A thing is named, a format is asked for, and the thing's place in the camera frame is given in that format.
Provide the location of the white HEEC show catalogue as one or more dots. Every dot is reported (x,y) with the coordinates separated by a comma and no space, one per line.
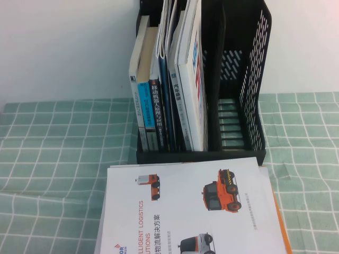
(190,79)

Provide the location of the black spine robotics book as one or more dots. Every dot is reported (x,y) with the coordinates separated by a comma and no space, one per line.
(156,111)

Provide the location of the cyan spine book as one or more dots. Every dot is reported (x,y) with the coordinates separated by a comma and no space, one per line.
(147,105)

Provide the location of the grey spine paperback book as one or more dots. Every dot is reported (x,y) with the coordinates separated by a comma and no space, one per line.
(136,105)

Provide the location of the black mesh book holder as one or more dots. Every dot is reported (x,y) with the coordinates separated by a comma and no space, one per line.
(230,26)

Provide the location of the orange edged book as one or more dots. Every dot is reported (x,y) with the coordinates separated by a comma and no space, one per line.
(276,209)

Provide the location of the navy thin magazine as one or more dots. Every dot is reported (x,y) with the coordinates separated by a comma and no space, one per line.
(171,111)

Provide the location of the blue thin magazine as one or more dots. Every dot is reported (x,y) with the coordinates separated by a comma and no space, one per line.
(164,105)

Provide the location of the upright books in rack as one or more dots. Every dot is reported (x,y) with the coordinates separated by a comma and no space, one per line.
(178,105)

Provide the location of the white logistics vehicle brochure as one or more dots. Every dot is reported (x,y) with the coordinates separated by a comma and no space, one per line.
(185,211)

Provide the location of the green checked tablecloth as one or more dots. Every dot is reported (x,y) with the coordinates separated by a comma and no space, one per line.
(53,158)

